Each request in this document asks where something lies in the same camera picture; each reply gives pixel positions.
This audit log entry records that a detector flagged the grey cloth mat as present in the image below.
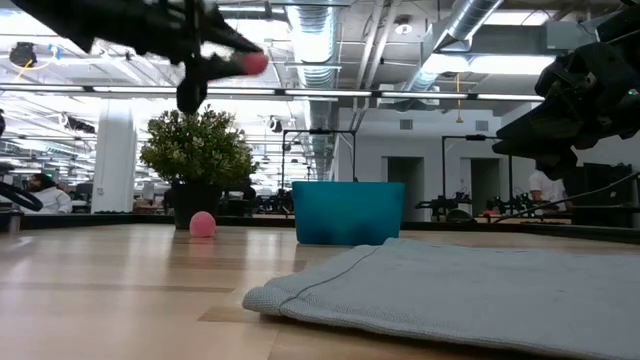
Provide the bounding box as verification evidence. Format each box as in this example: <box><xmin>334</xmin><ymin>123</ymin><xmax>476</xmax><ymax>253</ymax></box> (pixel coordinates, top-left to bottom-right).
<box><xmin>242</xmin><ymin>237</ymin><xmax>640</xmax><ymax>360</ymax></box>

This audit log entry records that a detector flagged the silver ceiling duct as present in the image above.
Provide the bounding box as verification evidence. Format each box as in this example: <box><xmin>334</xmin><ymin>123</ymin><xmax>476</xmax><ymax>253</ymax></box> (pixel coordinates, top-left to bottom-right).
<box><xmin>399</xmin><ymin>0</ymin><xmax>504</xmax><ymax>94</ymax></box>
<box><xmin>287</xmin><ymin>0</ymin><xmax>344</xmax><ymax>181</ymax></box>

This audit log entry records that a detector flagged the yellow hanging cord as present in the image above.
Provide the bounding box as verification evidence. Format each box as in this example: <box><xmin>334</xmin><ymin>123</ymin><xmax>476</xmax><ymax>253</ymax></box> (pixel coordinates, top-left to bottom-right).
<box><xmin>453</xmin><ymin>72</ymin><xmax>465</xmax><ymax>125</ymax></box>

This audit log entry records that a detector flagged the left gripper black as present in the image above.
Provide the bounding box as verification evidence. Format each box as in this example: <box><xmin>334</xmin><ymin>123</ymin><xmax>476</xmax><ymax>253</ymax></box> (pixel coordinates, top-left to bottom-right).
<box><xmin>94</xmin><ymin>0</ymin><xmax>264</xmax><ymax>115</ymax></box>

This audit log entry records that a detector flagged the person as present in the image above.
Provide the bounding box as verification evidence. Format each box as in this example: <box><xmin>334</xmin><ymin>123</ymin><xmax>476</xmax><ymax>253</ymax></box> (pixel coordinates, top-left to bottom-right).
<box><xmin>528</xmin><ymin>168</ymin><xmax>569</xmax><ymax>211</ymax></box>
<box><xmin>27</xmin><ymin>172</ymin><xmax>75</xmax><ymax>215</ymax></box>

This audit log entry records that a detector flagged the teal plastic tupperware container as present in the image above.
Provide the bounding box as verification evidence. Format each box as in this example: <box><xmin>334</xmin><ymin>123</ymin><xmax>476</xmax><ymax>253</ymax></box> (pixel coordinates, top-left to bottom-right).
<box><xmin>292</xmin><ymin>180</ymin><xmax>406</xmax><ymax>246</ymax></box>

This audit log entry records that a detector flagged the green potted plant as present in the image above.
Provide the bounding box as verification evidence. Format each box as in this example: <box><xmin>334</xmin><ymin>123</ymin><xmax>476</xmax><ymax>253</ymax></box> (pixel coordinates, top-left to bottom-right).
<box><xmin>138</xmin><ymin>103</ymin><xmax>260</xmax><ymax>231</ymax></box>

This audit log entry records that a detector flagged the long black arm cable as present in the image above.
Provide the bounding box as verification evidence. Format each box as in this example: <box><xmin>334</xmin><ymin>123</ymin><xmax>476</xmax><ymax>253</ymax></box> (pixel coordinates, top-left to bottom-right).
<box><xmin>492</xmin><ymin>172</ymin><xmax>640</xmax><ymax>224</ymax></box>

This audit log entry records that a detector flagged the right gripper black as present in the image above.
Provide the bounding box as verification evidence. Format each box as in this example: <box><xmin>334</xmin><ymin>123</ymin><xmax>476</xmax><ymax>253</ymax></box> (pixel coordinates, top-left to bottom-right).
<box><xmin>492</xmin><ymin>42</ymin><xmax>640</xmax><ymax>181</ymax></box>

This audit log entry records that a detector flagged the black gantry frame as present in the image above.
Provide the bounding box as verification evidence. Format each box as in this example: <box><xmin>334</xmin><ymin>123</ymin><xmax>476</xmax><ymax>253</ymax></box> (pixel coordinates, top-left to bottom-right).
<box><xmin>441</xmin><ymin>133</ymin><xmax>515</xmax><ymax>201</ymax></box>

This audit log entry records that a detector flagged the long ceiling light strip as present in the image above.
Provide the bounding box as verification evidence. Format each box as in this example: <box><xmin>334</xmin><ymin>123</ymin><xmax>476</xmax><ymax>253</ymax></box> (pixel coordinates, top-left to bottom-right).
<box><xmin>0</xmin><ymin>83</ymin><xmax>546</xmax><ymax>103</ymax></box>

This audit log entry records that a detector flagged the pink toy peach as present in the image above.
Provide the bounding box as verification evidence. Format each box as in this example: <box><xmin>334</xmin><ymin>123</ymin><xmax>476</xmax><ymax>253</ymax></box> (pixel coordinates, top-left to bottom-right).
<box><xmin>242</xmin><ymin>51</ymin><xmax>270</xmax><ymax>77</ymax></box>
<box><xmin>188</xmin><ymin>210</ymin><xmax>218</xmax><ymax>239</ymax></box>

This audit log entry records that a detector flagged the black ceiling device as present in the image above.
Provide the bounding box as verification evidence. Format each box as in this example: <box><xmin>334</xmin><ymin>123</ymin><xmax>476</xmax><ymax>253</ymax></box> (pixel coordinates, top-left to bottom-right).
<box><xmin>8</xmin><ymin>42</ymin><xmax>39</xmax><ymax>69</ymax></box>

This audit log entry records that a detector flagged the dark background monitor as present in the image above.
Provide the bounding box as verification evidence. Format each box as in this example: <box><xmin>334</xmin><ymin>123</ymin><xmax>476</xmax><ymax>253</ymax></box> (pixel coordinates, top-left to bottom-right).
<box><xmin>564</xmin><ymin>162</ymin><xmax>640</xmax><ymax>226</ymax></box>

